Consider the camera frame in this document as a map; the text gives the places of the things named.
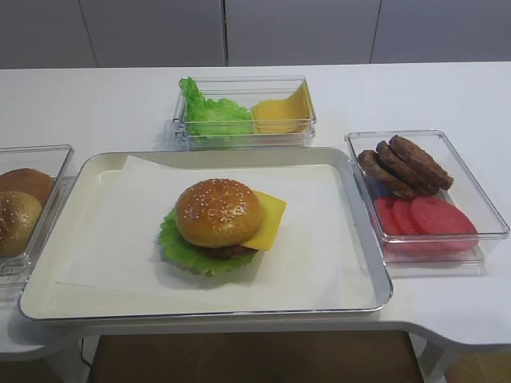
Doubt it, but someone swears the sesame bun top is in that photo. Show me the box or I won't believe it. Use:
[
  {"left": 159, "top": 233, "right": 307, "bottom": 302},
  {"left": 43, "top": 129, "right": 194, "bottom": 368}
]
[{"left": 175, "top": 179, "right": 263, "bottom": 248}]

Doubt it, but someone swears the sesame bun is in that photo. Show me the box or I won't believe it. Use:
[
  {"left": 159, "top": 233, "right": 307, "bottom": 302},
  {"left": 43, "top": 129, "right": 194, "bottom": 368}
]
[
  {"left": 0, "top": 191, "right": 42, "bottom": 258},
  {"left": 175, "top": 179, "right": 263, "bottom": 248}
]

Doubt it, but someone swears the yellow cheese slice on tray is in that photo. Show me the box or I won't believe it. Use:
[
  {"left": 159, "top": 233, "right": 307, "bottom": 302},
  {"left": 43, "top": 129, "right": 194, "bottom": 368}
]
[{"left": 242, "top": 191, "right": 287, "bottom": 251}]

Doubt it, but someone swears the yellow cheese slices stack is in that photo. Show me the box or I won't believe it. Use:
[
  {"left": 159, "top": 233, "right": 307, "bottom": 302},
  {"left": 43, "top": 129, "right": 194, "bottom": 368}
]
[{"left": 251, "top": 83, "right": 312, "bottom": 134}]

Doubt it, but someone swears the clear lettuce and cheese box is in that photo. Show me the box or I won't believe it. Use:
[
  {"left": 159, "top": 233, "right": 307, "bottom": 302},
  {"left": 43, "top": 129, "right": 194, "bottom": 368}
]
[{"left": 169, "top": 76, "right": 316, "bottom": 151}]

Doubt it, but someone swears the green lettuce in box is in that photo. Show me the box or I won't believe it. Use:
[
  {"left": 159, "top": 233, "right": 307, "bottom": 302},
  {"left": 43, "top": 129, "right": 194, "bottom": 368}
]
[{"left": 179, "top": 77, "right": 252, "bottom": 136}]

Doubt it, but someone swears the green lettuce leaf on tray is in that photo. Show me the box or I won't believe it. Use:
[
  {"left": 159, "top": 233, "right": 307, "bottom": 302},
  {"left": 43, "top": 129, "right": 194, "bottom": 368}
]
[{"left": 158, "top": 208, "right": 256, "bottom": 277}]

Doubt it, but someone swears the brown burger patty on tray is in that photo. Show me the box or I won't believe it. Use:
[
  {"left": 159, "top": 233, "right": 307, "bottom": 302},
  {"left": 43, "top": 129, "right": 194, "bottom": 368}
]
[{"left": 195, "top": 245, "right": 258, "bottom": 261}]

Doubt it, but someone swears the brown patty front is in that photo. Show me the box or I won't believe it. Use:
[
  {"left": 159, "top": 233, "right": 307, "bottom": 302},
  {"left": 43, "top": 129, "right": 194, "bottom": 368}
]
[{"left": 357, "top": 150, "right": 417, "bottom": 199}]

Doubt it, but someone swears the red tomato slice left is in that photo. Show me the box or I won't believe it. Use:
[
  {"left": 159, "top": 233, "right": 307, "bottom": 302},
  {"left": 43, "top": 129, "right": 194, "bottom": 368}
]
[{"left": 374, "top": 197, "right": 402, "bottom": 235}]

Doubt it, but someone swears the red tomato slice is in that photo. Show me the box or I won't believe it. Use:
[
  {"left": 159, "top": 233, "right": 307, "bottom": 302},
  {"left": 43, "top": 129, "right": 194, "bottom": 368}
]
[
  {"left": 374, "top": 197, "right": 402, "bottom": 235},
  {"left": 392, "top": 199, "right": 423, "bottom": 235},
  {"left": 410, "top": 196, "right": 477, "bottom": 235}
]

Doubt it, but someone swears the white paper sheet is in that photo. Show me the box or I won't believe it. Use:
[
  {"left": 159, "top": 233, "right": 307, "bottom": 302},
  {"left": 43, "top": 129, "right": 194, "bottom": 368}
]
[{"left": 54, "top": 155, "right": 378, "bottom": 312}]

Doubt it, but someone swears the red tomato slice middle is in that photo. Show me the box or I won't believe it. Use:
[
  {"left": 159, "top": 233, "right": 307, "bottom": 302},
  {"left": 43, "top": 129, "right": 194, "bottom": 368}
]
[{"left": 392, "top": 199, "right": 423, "bottom": 235}]

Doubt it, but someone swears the white serving tray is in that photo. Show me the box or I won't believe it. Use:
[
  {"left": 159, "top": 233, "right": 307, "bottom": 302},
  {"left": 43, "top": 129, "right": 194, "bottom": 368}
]
[{"left": 20, "top": 148, "right": 393, "bottom": 321}]

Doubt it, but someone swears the brown patty middle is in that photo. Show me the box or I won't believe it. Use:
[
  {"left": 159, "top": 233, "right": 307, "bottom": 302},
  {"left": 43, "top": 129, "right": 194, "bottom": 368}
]
[{"left": 376, "top": 140, "right": 439, "bottom": 195}]

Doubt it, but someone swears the brown patty rear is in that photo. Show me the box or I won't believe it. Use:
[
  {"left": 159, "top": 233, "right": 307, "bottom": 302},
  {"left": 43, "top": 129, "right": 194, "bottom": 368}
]
[{"left": 389, "top": 135, "right": 454, "bottom": 190}]

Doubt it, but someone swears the clear patty and tomato box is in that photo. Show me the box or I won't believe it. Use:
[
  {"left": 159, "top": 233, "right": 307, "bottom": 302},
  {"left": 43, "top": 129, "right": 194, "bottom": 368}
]
[{"left": 345, "top": 130, "right": 509, "bottom": 267}]

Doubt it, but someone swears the red tomato slice right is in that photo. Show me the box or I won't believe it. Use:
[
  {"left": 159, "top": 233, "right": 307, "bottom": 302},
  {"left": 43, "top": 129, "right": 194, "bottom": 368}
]
[{"left": 410, "top": 196, "right": 477, "bottom": 235}]

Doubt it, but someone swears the clear bun box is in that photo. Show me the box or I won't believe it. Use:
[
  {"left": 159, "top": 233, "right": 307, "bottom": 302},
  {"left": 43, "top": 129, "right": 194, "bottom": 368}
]
[{"left": 1, "top": 144, "right": 74, "bottom": 294}]

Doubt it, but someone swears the plain brown bun rear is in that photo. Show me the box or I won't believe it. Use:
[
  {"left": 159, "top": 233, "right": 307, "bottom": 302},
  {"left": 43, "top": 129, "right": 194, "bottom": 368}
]
[{"left": 0, "top": 168, "right": 54, "bottom": 206}]

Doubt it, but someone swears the sesame bun left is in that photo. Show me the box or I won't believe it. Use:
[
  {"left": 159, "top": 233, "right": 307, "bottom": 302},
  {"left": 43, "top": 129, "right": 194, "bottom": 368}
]
[{"left": 0, "top": 191, "right": 42, "bottom": 258}]

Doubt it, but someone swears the black cable under table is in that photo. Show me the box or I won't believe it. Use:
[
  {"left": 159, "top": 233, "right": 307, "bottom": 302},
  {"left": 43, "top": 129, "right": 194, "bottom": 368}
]
[{"left": 78, "top": 337, "right": 95, "bottom": 368}]

